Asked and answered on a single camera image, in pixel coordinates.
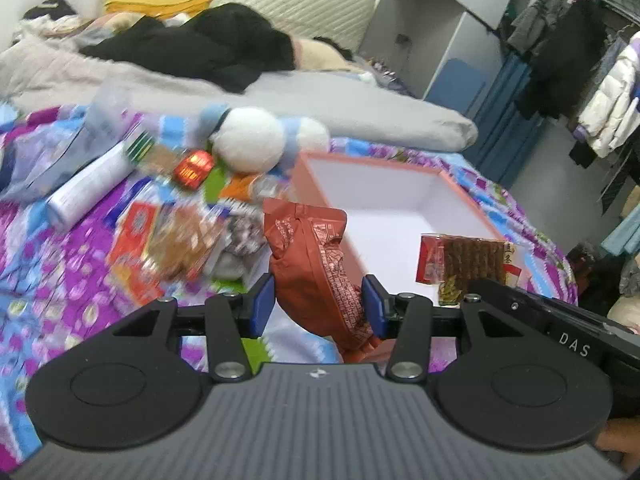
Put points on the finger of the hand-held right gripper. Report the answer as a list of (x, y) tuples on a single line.
[(520, 312)]

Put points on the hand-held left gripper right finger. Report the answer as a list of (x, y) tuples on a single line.
[(372, 310)]

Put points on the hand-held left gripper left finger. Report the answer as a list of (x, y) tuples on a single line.
[(261, 310)]

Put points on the orange brown snack bag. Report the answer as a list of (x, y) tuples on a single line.
[(310, 260)]

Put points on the red pack of brown biscuits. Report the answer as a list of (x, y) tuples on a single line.
[(470, 260)]

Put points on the red label pastry packet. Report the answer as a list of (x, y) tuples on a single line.
[(175, 240)]

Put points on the pink cardboard box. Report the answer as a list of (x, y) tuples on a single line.
[(390, 200)]

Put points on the orange and clear snack packet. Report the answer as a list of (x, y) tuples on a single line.
[(237, 187)]

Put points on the red foil snack packet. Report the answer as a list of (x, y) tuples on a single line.
[(192, 170)]

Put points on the person's right hand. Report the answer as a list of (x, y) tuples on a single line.
[(622, 435)]

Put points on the cream cloth bundle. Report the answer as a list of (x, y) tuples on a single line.
[(625, 310)]

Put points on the dark patterned snack packet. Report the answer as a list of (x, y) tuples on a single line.
[(245, 240)]

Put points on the dark red container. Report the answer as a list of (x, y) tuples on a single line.
[(585, 275)]

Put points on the light blue garment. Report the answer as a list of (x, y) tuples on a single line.
[(622, 235)]

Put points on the orange red snack packet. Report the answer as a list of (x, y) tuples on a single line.
[(137, 285)]

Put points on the white and blue plush toy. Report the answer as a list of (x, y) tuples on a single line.
[(250, 140)]

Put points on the blue curtain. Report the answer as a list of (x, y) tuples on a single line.
[(505, 125)]

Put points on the grey duvet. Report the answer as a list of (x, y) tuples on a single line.
[(350, 105)]

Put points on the purple floral printed bedsheet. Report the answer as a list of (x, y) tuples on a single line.
[(50, 270)]

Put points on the white puffer jacket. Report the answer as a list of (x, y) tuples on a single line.
[(612, 100)]

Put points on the small white cloth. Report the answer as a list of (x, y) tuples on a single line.
[(367, 77)]

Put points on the blue board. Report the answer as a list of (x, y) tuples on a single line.
[(457, 85)]

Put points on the row of small bottles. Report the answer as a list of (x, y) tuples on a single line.
[(382, 72)]

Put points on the clear plastic bag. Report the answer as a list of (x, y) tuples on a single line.
[(107, 110)]

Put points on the black hanging coat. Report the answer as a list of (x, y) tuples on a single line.
[(560, 60)]

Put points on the cream and pink plush blanket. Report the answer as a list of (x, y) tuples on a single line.
[(320, 55)]

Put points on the black jacket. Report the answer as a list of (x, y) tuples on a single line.
[(200, 45)]

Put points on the grey hanging coat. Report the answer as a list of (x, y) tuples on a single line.
[(537, 20)]

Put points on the white wardrobe cabinet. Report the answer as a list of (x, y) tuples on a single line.
[(415, 20)]

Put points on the yellow blanket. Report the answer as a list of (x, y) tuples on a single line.
[(160, 2)]

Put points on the pile of clothes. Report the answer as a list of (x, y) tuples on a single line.
[(55, 22)]

